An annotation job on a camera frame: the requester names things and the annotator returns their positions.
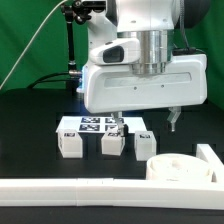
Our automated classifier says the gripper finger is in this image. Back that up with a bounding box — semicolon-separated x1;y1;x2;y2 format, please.
167;107;181;132
111;112;128;137

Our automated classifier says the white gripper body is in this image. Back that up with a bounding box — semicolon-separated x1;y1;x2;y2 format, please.
84;54;207;113

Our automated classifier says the white round stool seat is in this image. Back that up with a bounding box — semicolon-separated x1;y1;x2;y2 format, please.
146;153;213;183

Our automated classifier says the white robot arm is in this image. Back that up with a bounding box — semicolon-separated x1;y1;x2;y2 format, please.
77;0;207;136

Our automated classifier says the white marker sheet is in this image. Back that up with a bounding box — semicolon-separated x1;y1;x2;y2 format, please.
56;116;146;133

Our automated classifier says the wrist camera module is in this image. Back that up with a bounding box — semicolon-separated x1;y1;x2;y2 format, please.
89;38;140;65

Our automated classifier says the black cable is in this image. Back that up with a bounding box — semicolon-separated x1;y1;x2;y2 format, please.
27;72;83;90

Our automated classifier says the white cable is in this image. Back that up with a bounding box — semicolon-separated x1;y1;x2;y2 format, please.
0;0;68;91

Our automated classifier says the white L-shaped obstacle frame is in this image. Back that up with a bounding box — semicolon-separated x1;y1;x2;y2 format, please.
0;144;224;210

